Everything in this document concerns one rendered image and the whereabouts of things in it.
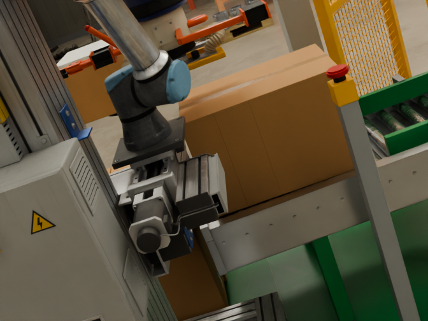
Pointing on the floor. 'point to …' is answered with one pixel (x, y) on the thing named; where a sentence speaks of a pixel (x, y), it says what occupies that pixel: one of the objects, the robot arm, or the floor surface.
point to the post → (374, 195)
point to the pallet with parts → (237, 23)
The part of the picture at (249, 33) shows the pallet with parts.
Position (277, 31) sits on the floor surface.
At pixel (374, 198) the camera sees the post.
